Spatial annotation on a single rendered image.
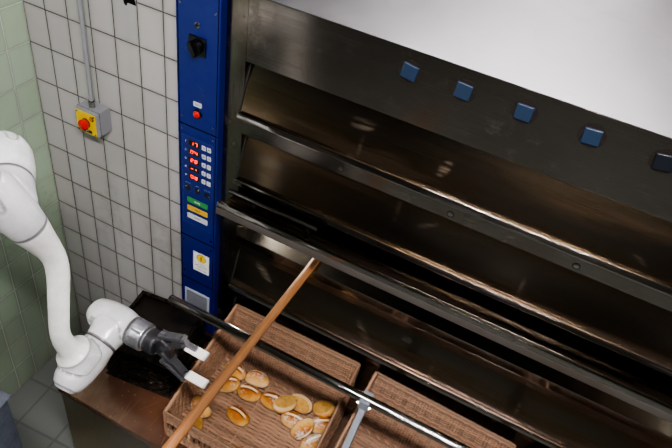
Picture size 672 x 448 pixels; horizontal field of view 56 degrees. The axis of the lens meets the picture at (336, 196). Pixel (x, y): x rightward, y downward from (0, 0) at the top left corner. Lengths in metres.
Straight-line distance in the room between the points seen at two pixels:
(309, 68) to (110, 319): 0.95
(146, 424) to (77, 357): 0.69
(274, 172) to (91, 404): 1.16
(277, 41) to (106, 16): 0.64
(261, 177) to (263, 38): 0.48
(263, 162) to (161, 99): 0.41
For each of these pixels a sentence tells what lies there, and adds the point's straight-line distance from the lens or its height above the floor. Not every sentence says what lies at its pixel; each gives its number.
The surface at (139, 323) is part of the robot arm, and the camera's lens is 2.02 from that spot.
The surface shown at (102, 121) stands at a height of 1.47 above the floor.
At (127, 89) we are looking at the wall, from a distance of 2.33.
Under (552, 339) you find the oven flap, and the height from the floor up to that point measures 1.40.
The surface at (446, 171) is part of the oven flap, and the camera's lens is 1.80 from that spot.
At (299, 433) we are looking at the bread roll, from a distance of 2.50.
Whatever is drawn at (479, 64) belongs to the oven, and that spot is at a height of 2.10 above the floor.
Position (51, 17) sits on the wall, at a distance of 2.45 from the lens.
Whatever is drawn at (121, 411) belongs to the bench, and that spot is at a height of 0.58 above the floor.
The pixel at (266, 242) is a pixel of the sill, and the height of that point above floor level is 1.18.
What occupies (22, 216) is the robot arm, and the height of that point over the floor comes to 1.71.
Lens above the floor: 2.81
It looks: 39 degrees down
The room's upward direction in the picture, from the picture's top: 10 degrees clockwise
